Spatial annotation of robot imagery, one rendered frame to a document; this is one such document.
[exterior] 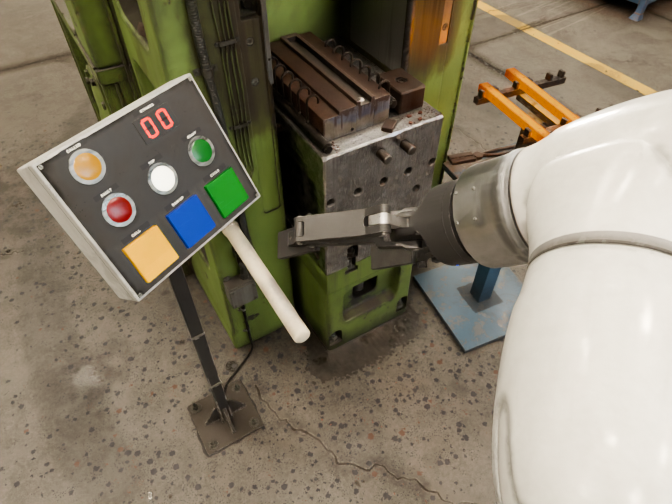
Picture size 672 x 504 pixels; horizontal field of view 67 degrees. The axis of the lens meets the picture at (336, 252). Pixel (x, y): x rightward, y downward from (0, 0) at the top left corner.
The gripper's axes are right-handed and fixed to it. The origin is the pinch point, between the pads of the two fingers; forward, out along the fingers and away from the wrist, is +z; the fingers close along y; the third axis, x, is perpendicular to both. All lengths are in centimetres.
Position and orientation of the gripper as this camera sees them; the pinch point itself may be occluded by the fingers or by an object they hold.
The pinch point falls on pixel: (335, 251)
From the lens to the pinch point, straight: 59.5
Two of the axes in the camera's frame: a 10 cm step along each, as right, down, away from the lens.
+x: 0.0, 9.8, -1.7
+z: -6.1, 1.4, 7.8
